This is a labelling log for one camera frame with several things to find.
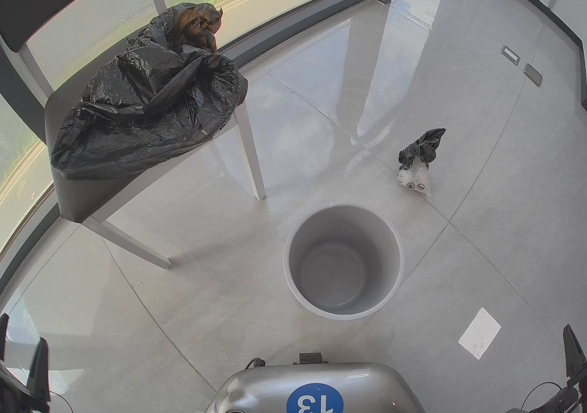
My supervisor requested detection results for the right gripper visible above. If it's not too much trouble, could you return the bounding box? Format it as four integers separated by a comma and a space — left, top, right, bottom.
530, 324, 587, 413

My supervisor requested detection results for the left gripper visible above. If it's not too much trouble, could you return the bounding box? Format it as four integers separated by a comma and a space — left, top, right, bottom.
0, 312, 50, 413

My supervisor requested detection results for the white trash bin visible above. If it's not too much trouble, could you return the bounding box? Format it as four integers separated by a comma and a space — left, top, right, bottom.
283, 204, 405, 321

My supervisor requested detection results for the clear printed wrapper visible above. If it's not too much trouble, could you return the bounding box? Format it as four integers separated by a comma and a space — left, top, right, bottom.
397, 163, 432, 198

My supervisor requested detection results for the grey chair with white legs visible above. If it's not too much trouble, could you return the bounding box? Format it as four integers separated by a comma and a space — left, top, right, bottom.
0, 0, 267, 270

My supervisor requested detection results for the black plastic bag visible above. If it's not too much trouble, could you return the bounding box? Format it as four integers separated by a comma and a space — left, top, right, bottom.
50, 2, 249, 181

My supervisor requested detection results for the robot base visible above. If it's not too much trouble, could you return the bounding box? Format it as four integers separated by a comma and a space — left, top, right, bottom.
204, 352, 425, 413

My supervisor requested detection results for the black plastic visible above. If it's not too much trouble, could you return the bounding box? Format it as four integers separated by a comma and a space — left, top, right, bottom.
397, 128, 447, 170

